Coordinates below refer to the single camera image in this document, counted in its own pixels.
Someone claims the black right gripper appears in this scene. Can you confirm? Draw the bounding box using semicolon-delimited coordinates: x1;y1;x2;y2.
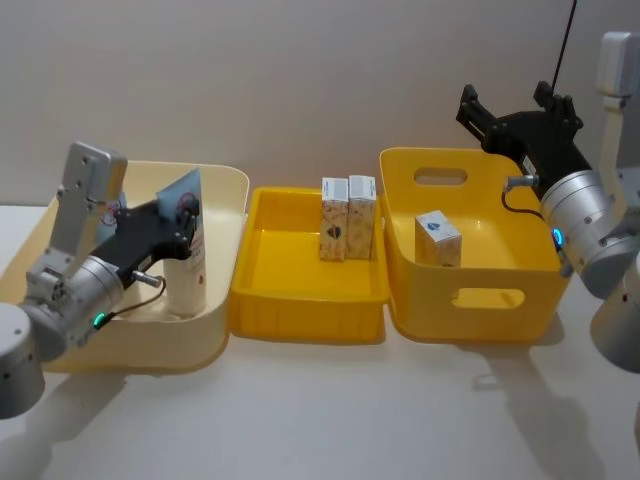
454;79;595;190

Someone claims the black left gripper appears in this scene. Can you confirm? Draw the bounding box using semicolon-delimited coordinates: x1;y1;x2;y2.
93;196;202;290

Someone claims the white cream tube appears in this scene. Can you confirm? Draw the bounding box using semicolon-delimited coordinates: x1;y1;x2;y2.
156;167;209;317

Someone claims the cream plastic bin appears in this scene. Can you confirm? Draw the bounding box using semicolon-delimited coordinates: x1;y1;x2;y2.
0;159;251;374

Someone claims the white tube with red mark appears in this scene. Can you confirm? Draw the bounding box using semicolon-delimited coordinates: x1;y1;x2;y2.
96;189;127;242

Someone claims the shallow yellow plastic tray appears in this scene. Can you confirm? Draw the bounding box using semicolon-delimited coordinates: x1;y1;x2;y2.
227;186;389;347

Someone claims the tall beige patterned carton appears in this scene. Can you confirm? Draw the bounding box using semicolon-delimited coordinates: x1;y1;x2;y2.
346;174;377;260
319;176;350;263

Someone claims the small carton with blue top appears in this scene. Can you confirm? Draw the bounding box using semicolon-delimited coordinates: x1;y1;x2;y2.
414;209;463;268

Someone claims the thin left gripper cable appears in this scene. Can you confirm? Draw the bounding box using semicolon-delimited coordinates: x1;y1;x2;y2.
115;271;167;322

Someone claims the thin gripper cable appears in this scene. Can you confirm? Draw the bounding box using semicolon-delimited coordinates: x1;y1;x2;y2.
501;173;545;220
115;271;167;322

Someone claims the thin black hanging cable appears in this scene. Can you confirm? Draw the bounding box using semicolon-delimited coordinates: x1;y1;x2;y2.
551;0;577;90

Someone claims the thin right gripper cable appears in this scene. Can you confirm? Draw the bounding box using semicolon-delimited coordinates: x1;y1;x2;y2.
501;173;545;220

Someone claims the yellow plastic basket with handles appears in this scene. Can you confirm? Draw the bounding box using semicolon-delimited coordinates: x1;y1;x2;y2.
378;145;572;344

